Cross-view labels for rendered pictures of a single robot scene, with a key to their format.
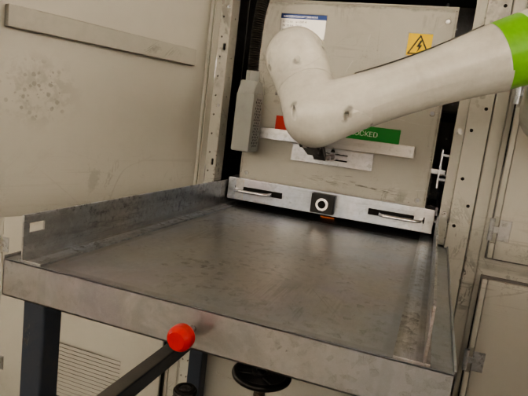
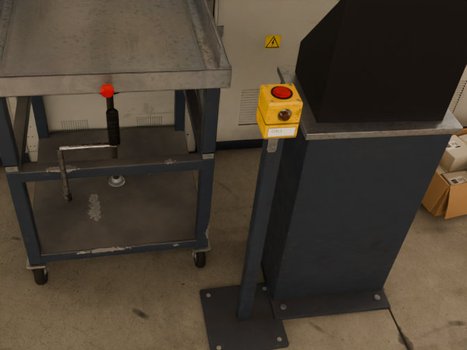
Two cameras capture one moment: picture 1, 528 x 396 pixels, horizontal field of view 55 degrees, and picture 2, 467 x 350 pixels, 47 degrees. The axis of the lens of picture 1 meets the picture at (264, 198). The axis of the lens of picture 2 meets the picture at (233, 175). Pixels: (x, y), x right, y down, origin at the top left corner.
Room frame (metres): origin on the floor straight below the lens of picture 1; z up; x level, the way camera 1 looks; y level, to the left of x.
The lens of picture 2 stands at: (-0.50, 0.41, 1.57)
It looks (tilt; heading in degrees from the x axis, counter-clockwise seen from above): 42 degrees down; 326
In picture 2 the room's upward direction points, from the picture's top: 7 degrees clockwise
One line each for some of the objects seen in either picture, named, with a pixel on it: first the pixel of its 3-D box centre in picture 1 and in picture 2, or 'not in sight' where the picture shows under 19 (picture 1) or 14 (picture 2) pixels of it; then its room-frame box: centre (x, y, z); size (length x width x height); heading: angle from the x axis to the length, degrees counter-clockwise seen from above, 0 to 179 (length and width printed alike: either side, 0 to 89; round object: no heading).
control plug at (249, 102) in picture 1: (248, 116); not in sight; (1.28, 0.06, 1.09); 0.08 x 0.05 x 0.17; 162
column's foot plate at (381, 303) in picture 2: not in sight; (315, 261); (0.38, -0.59, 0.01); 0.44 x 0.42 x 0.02; 160
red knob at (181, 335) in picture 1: (184, 335); (107, 88); (0.58, 0.08, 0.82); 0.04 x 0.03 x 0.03; 162
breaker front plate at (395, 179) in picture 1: (339, 104); not in sight; (1.28, -0.16, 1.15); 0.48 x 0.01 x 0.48; 72
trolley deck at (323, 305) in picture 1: (276, 265); (103, 17); (0.92, -0.04, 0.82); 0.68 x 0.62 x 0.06; 162
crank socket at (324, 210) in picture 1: (322, 203); not in sight; (1.26, -0.15, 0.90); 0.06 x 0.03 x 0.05; 72
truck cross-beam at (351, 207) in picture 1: (325, 202); not in sight; (1.30, -0.16, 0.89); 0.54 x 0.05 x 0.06; 72
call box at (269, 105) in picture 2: not in sight; (278, 111); (0.30, -0.23, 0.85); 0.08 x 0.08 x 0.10; 72
